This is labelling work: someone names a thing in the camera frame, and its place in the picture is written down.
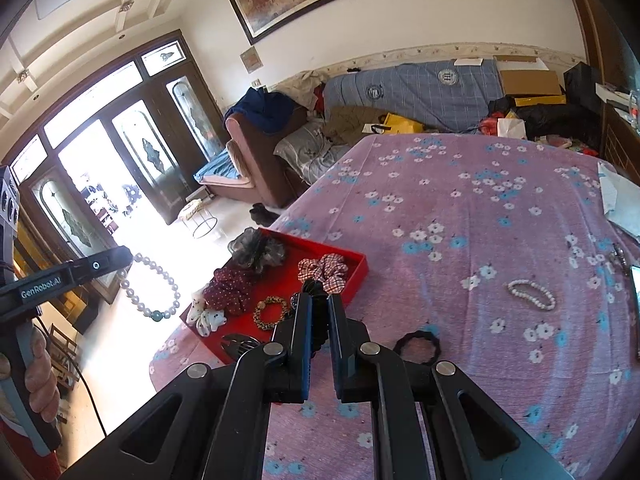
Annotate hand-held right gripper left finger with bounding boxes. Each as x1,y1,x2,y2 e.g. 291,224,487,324
60,292,315,480

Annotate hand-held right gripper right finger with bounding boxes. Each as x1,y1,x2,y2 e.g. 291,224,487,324
327,292,576,480

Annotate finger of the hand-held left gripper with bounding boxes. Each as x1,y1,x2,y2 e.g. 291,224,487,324
65,246,134,282

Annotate pearl bead bracelet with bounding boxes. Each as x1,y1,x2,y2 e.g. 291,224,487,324
116,253,180,322

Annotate black ribbed scrunchie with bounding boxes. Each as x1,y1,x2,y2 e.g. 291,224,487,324
300,278,332,358

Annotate black hair clip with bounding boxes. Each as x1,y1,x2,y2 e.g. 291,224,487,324
220,332,263,363

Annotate red plaid scrunchie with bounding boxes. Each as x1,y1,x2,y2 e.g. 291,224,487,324
298,254,348,295

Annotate red tray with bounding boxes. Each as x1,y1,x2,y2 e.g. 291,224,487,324
180,227,368,367

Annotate dark red dotted scrunchie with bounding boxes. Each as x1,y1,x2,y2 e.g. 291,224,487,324
202,266,256,317

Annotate white polka dot scrunchie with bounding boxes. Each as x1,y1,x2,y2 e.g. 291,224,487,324
186,291,227,337

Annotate dark sheer organza scrunchie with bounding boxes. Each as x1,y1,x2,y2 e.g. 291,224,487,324
228,228,287,275

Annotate person's left forearm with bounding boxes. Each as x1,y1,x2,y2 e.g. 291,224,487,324
0,417,62,480

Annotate person's left hand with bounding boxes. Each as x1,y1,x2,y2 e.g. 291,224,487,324
0,329,62,436

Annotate leopard print scrunchie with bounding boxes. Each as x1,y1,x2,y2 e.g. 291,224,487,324
252,296,292,332

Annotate wooden glass door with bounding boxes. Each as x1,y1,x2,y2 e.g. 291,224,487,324
0,30,226,306

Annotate black shoes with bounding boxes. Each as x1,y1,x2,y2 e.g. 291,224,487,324
249,203,281,227

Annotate brown armchair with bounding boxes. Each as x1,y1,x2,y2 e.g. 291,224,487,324
194,107,313,208

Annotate grey satin pillow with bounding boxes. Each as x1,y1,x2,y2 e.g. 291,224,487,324
273,121,351,186

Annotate blue clothing pile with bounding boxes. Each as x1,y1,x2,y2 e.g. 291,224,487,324
224,87,297,133

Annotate olive green jacket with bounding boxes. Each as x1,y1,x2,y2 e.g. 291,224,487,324
322,105,396,147

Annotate yellow paper bag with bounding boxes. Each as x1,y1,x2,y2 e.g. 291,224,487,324
369,112,425,135

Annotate beige cloth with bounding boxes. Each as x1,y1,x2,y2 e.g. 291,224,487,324
277,69,331,108

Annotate blue plaid blanket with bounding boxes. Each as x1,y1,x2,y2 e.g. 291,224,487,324
322,60,503,133

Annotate red plastic bag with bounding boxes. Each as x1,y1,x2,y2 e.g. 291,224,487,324
479,114,511,135

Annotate white plastic bag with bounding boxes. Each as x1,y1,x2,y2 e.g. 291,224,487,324
497,116,528,140

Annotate dark metal hair accessory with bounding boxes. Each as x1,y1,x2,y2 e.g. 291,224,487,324
607,241,632,276

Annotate black smartphone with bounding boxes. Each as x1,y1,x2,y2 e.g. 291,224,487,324
628,265,640,317

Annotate black puffy jacket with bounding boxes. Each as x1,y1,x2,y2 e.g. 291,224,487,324
487,96,603,148

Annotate white paper envelope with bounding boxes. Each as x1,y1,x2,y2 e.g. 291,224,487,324
597,161,640,240

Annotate flat yellow box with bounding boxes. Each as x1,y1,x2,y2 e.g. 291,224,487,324
514,95,568,108

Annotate open cardboard box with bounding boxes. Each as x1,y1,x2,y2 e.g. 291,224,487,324
492,55,565,98

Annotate black bag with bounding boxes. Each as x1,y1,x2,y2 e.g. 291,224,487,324
563,61,605,111

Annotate black wavy hair tie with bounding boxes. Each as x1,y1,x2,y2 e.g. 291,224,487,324
392,330,443,365

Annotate round wire stool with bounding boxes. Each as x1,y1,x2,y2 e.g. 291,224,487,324
179,199,219,240

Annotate black cable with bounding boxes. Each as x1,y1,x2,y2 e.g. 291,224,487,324
30,310,108,438

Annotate small white bead bracelet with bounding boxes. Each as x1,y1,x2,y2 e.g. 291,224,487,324
507,279,557,312

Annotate small wall picture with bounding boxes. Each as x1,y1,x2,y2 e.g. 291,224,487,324
239,46,264,72

